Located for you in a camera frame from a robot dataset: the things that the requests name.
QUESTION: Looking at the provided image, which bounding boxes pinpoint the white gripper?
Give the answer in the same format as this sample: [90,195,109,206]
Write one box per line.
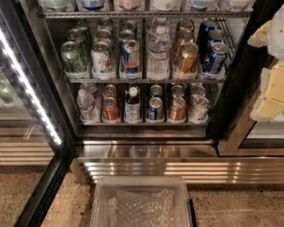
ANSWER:
[247,20,284,122]

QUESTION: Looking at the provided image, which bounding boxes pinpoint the white 7up can front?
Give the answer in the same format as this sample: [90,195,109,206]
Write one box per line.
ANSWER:
[91,42,112,74]

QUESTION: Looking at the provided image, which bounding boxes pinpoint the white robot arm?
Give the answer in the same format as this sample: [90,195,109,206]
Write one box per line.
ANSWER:
[247,4,284,122]

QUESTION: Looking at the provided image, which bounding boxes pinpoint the blue Pepsi can front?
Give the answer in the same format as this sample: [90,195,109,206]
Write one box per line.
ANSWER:
[203,42,228,75]

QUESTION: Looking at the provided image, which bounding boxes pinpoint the blue pepsi can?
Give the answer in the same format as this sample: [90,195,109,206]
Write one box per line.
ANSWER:
[206,29,225,47]
[203,42,228,75]
[197,18,219,50]

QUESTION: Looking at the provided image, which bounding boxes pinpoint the blue Pepsi can back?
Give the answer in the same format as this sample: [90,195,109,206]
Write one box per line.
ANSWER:
[197,18,219,50]

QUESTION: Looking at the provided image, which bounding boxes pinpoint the silver can bottom back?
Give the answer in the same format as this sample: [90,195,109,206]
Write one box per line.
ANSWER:
[189,85,205,100]

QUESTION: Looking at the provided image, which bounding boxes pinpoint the silver can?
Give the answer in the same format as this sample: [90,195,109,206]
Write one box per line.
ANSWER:
[190,96,209,120]
[189,85,205,100]

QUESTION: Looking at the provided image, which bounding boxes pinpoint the gold can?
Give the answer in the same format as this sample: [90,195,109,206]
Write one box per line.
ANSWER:
[173,30,194,58]
[175,43,199,74]
[176,18,195,31]
[169,97,186,120]
[171,85,185,98]

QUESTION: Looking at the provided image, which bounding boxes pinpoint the silver can bottom front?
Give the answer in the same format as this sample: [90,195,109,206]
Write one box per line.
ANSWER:
[190,96,209,120]

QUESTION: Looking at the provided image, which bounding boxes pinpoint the gold can bottom back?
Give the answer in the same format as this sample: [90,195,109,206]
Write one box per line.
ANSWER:
[171,85,185,98]

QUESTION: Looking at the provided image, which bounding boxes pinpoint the gold can bottom front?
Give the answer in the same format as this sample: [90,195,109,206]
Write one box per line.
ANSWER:
[169,97,186,120]

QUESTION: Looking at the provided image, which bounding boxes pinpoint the blue can bottom back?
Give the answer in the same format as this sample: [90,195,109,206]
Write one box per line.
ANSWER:
[150,84,163,98]

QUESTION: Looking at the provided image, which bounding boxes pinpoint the fridge bottom metal grille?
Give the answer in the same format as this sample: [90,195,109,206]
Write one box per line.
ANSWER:
[70,140,284,185]

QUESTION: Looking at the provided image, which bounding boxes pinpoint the blue can bottom front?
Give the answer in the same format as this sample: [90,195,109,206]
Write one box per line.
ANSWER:
[147,97,163,120]

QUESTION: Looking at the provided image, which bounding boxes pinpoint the Red Bull can front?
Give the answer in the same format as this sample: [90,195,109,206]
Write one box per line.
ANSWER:
[121,40,140,74]

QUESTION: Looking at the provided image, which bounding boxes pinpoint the Red Bull can back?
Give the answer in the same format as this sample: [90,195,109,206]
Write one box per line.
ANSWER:
[122,20,137,35]

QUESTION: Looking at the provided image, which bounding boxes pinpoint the orange can bottom back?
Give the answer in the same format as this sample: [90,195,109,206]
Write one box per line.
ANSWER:
[102,84,117,98]

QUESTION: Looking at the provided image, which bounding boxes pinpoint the orange can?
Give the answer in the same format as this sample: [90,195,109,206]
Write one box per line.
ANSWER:
[102,84,117,98]
[101,97,120,120]

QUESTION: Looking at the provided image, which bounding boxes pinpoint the orange can bottom front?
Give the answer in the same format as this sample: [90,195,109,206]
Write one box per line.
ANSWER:
[101,97,120,120]

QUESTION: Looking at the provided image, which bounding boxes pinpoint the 7up can second row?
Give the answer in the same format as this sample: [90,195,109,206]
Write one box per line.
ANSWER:
[95,29,114,48]

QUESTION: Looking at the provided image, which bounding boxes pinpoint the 7up can back row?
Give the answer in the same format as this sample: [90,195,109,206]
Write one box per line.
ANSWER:
[98,17,115,32]

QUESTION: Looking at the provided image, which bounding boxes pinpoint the water bottle bottom shelf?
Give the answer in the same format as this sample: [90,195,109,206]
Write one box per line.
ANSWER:
[77,89,98,123]

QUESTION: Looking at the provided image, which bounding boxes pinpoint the green can back row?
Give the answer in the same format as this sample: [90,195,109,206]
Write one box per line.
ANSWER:
[73,19,90,42]

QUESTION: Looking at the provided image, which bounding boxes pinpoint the green can front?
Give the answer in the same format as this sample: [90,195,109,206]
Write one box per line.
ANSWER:
[61,41,87,74]

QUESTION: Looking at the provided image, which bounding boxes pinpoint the green can second row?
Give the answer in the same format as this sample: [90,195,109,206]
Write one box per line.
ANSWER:
[65,28,88,60]

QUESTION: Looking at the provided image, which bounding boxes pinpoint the water bottle middle front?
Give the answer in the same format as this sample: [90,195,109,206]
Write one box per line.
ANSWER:
[147,26,171,80]

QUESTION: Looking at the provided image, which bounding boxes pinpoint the water bottle middle back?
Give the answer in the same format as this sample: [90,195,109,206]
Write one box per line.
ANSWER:
[151,17,169,32]

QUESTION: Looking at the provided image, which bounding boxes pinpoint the dark juice bottle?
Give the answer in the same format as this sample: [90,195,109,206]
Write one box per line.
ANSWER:
[125,87,141,122]

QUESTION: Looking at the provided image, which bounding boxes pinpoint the clear plastic bin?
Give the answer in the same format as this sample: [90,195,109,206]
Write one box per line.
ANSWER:
[89,176,193,227]

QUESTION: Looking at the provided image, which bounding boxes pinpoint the middle wire shelf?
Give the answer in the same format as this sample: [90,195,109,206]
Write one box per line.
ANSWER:
[61,77,225,84]

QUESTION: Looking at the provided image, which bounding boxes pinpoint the wire shelf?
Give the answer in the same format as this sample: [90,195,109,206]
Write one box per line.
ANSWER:
[61,77,225,84]
[36,10,252,19]

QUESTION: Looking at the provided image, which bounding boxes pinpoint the top wire shelf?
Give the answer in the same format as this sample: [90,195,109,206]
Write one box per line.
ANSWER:
[36,10,252,19]

